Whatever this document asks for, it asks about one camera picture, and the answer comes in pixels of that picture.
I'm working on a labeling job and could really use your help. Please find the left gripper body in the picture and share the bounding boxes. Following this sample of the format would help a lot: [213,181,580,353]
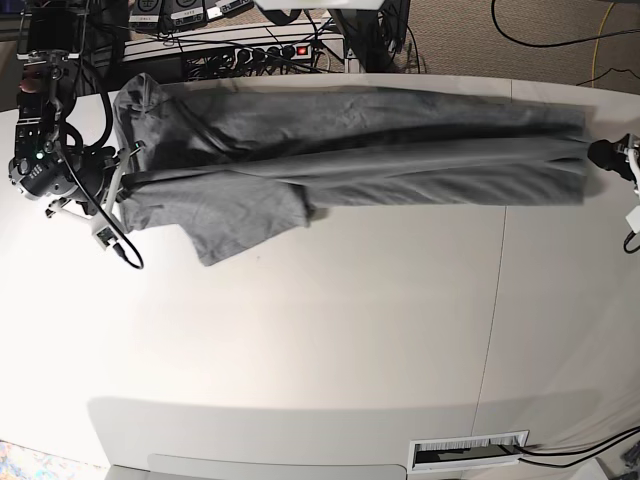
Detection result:
[587,133,639,183]

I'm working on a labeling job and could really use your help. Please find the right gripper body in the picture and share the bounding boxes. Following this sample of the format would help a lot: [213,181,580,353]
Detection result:
[64,146,138,217]

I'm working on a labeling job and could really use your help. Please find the grey T-shirt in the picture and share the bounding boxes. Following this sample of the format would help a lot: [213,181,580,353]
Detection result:
[113,74,588,266]

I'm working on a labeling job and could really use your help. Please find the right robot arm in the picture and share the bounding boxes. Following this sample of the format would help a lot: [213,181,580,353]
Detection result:
[8,1,122,217]

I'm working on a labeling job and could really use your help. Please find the black foot pedal left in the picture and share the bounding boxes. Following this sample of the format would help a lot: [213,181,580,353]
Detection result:
[129,0,163,28]

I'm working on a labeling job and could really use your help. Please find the black foot pedal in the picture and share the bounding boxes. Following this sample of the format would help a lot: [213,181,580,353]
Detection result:
[169,0,205,27]
[129,0,163,28]

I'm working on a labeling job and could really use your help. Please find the black foot pedal middle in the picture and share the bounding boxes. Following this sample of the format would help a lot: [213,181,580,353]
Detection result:
[169,0,205,27]

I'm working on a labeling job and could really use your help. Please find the black power strip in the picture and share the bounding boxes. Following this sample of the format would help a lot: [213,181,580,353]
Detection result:
[213,44,316,70]

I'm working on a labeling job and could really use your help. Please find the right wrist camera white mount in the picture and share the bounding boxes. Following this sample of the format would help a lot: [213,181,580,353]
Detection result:
[45,143,143,264]

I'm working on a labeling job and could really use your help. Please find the table cable grommet slot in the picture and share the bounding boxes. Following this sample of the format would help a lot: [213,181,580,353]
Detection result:
[407,430,529,474]

